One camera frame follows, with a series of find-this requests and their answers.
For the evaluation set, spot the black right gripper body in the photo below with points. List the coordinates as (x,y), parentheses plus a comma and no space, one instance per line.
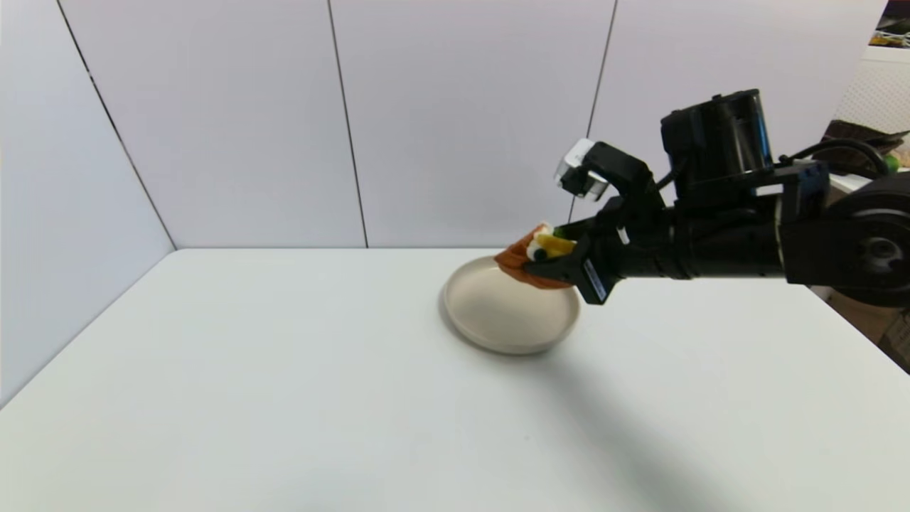
(633,242)

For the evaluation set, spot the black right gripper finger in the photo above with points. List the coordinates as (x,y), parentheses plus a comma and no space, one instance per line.
(579,229)
(558,269)

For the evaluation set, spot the orange triangle bread with fruit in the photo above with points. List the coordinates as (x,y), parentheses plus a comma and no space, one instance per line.
(513,262)

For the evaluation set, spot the beige round plate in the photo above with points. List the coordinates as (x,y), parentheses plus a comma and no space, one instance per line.
(498,316)

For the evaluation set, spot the white side desk top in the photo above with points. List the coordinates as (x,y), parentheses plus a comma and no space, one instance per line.
(849,181)

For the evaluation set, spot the brown cardboard box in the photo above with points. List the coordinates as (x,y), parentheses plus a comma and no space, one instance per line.
(864,316)

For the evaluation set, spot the dark woven basket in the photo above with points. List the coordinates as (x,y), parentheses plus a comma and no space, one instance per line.
(864,131)

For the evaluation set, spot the green round fruit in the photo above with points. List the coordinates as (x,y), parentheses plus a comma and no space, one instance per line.
(892,163)

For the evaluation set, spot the dark cluttered shelf items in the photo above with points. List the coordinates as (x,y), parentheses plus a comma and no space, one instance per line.
(892,25)

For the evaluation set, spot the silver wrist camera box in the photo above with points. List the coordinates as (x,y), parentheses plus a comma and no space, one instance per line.
(577,171)

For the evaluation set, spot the white pegboard wall panel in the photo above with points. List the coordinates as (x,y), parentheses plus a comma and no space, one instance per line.
(878,92)

